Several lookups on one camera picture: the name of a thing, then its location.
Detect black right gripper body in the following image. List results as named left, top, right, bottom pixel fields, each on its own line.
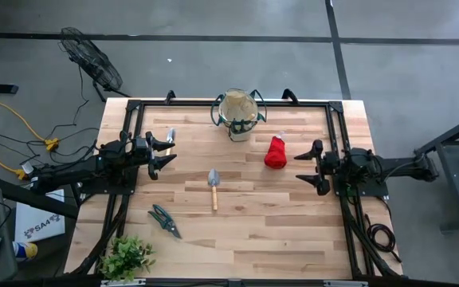
left=320, top=151, right=340, bottom=180

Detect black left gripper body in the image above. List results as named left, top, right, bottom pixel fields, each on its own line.
left=133, top=135, right=153, bottom=167

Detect narrow trowel with wooden handle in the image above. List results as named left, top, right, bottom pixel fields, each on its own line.
left=164, top=128, right=177, bottom=156

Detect red gardening gloves bundle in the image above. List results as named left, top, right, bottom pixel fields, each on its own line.
left=264, top=134, right=288, bottom=170

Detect wide trowel with wooden handle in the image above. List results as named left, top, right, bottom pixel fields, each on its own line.
left=207, top=169, right=221, bottom=211

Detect beige green-trimmed gardening bag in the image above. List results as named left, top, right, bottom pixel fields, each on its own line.
left=210, top=88, right=268, bottom=143

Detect green pruning shears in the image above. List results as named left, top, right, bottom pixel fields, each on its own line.
left=147, top=204, right=182, bottom=240

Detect green artificial plant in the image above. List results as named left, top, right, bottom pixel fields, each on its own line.
left=100, top=235, right=157, bottom=282

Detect black floor fan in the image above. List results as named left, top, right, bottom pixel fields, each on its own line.
left=57, top=26, right=131, bottom=103

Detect white printed box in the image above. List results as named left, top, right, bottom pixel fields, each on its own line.
left=14, top=189, right=66, bottom=244

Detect grey metal stand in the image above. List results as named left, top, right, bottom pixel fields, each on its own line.
left=414, top=109, right=459, bottom=232

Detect yellow and blue object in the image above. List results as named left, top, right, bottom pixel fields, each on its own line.
left=12, top=241, right=39, bottom=263

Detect black aluminium table frame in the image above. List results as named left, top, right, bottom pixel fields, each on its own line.
left=68, top=98, right=404, bottom=280

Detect coiled black cable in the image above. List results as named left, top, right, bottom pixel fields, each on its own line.
left=363, top=214, right=402, bottom=264

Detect yellow extension cord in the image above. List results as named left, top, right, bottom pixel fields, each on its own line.
left=0, top=77, right=61, bottom=180

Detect black fan power cable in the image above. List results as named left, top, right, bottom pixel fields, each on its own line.
left=48, top=65, right=100, bottom=139

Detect silver edge bracket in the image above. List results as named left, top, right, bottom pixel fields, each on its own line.
left=100, top=278, right=147, bottom=287
left=324, top=280, right=369, bottom=287

